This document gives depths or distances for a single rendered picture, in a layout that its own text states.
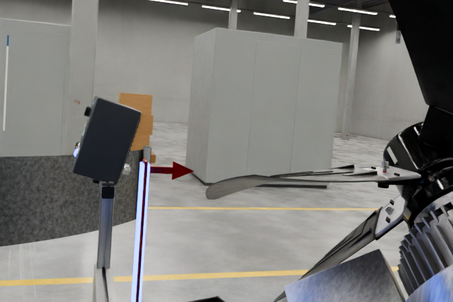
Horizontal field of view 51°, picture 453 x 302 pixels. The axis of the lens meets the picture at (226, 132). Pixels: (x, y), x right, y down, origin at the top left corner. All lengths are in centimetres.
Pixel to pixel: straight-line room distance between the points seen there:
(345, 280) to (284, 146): 646
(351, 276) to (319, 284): 5
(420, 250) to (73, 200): 198
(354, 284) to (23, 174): 182
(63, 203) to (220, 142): 459
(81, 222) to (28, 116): 419
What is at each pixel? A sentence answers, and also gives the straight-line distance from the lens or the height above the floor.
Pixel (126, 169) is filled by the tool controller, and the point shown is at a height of 108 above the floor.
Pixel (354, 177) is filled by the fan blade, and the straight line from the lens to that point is 65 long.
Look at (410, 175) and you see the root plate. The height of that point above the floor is 119.
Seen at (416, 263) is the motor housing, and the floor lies 109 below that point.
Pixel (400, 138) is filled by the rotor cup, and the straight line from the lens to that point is 77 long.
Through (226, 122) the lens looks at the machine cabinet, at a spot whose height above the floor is 93.
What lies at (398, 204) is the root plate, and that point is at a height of 113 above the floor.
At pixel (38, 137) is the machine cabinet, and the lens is 659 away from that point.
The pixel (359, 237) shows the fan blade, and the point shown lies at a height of 107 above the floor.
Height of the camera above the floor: 128
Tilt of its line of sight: 4 degrees down
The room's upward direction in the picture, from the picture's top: 4 degrees clockwise
